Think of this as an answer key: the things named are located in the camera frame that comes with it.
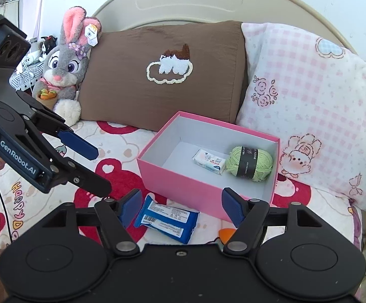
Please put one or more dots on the pink cardboard box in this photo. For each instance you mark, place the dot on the pink cardboard box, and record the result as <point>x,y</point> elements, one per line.
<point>176,189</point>

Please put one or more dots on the white hang tag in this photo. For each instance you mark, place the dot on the white hang tag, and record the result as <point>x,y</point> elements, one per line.
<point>92,36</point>

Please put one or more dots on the grey rabbit plush toy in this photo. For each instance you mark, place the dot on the grey rabbit plush toy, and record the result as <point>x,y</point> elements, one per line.
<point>64,63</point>

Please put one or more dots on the blue wet wipes packet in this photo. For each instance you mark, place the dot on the blue wet wipes packet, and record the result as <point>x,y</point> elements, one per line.
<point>167,221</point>

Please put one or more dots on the pink checked pillow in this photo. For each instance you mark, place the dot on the pink checked pillow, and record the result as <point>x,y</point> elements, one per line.
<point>312,101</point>

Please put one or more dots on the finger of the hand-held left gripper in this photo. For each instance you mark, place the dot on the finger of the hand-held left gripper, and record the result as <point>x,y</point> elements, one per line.
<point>91,183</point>
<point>78,145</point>

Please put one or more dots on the small black plush toy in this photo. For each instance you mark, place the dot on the small black plush toy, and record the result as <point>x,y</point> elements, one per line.
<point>48,45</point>

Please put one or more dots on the white tissue packet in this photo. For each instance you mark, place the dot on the white tissue packet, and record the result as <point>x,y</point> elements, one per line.
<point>208,161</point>

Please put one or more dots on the brown pillow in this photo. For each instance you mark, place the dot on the brown pillow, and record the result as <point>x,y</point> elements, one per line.
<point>123,94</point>

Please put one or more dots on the orange makeup sponge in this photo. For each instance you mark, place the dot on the orange makeup sponge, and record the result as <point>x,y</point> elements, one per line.
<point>225,235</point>

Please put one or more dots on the bear printed blanket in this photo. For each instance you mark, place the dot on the bear printed blanket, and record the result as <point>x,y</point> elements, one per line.
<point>113,170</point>

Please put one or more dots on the green yarn ball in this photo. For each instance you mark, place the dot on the green yarn ball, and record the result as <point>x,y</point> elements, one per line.
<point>263,167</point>

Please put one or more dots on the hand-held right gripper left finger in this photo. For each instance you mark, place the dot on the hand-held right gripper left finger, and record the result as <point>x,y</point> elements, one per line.
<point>129,206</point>

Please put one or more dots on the patterned grey box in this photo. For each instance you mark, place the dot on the patterned grey box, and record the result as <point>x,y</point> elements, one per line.
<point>25,77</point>

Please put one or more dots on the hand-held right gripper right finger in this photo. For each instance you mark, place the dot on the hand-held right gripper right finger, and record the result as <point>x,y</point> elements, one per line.
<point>233,210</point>

